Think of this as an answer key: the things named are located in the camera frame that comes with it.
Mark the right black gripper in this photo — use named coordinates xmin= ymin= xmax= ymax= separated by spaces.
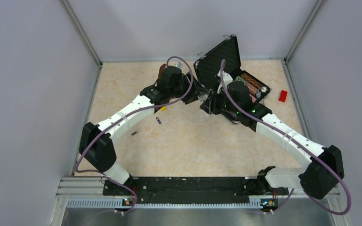
xmin=200 ymin=87 xmax=240 ymax=115

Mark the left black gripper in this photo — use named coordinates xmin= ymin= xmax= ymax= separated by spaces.
xmin=169 ymin=71 xmax=208 ymax=104

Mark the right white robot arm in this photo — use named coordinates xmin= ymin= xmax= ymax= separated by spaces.
xmin=200 ymin=81 xmax=345 ymax=200

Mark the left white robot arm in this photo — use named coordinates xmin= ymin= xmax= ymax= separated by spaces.
xmin=79 ymin=66 xmax=205 ymax=195

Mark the black poker chip case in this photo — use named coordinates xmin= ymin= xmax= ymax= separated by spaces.
xmin=194 ymin=34 xmax=271 ymax=102

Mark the brown metronome with clear cover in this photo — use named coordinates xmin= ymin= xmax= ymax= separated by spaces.
xmin=157 ymin=64 xmax=167 ymax=81

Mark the red toy block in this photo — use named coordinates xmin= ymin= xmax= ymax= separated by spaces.
xmin=278 ymin=90 xmax=288 ymax=103

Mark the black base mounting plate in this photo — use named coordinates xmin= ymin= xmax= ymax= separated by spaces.
xmin=103 ymin=177 xmax=289 ymax=204

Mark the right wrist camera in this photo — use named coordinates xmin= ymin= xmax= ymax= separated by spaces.
xmin=217 ymin=71 xmax=233 ymax=94

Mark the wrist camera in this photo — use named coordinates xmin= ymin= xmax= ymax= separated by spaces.
xmin=174 ymin=62 xmax=183 ymax=69
xmin=217 ymin=71 xmax=233 ymax=94

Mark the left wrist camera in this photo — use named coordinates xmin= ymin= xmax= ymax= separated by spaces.
xmin=174 ymin=62 xmax=183 ymax=69

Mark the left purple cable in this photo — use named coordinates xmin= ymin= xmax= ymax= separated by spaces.
xmin=74 ymin=56 xmax=195 ymax=216

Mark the purple cable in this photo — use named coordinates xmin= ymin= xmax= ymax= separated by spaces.
xmin=220 ymin=59 xmax=352 ymax=216
xmin=74 ymin=56 xmax=195 ymax=216

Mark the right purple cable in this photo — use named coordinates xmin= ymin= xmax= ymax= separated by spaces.
xmin=220 ymin=59 xmax=352 ymax=216

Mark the aluminium frame rail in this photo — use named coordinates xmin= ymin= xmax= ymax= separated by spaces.
xmin=56 ymin=177 xmax=341 ymax=210

